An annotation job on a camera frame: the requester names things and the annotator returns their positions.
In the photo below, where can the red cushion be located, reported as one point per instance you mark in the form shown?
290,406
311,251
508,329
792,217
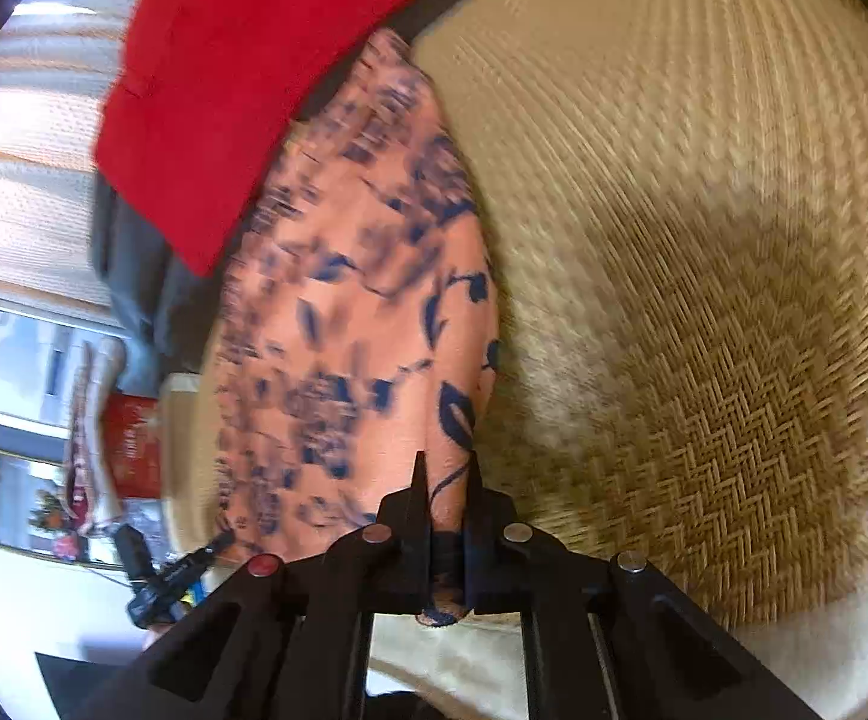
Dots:
254,52

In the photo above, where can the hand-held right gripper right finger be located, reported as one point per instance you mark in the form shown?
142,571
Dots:
483,547

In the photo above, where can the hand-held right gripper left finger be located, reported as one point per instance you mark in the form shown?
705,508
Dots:
413,540

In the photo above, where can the beige woven mat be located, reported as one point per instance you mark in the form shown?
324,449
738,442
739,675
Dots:
666,240

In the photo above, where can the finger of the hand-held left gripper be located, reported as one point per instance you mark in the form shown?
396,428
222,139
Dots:
205,553

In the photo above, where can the pink floral garment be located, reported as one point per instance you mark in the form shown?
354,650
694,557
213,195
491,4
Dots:
359,277

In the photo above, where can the red box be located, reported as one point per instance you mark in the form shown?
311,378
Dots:
132,442

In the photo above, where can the white curtain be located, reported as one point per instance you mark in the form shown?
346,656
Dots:
29,165

